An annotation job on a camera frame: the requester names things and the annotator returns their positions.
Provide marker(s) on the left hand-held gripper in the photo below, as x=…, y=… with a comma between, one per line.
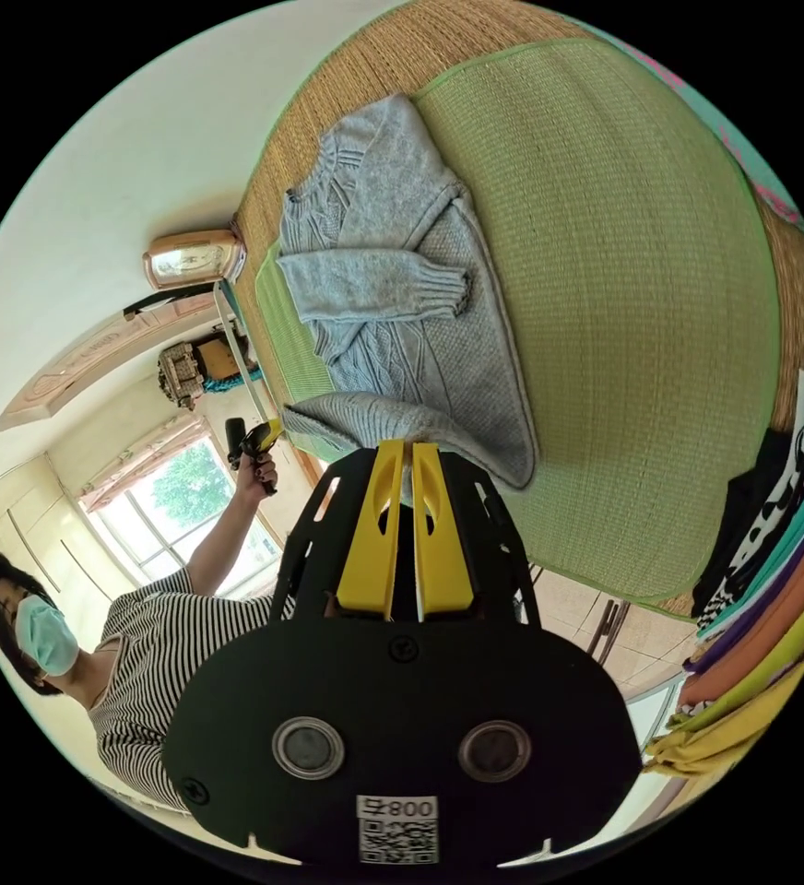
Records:
x=255, y=442

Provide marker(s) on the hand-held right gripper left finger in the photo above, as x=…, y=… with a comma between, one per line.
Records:
x=373, y=539

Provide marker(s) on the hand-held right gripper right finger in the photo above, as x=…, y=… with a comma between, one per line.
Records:
x=443, y=546

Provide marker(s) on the gray knitted sweater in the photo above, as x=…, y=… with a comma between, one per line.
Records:
x=402, y=297

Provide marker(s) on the person's left forearm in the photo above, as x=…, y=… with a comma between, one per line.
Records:
x=225, y=536

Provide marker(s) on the person's left hand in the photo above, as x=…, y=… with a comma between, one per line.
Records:
x=258, y=473

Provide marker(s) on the window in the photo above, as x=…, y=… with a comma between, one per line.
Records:
x=181, y=512

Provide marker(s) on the light wooden door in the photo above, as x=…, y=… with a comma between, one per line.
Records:
x=91, y=359

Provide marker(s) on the person's body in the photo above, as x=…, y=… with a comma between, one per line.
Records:
x=146, y=664

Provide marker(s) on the cream cupboard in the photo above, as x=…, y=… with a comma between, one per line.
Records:
x=18, y=546

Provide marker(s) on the bed with green woven mat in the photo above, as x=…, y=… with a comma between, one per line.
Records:
x=623, y=311

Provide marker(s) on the pile of clothes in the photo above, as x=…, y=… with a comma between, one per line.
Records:
x=775, y=588

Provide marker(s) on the copper-coloured wall clock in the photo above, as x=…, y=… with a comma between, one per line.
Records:
x=191, y=259

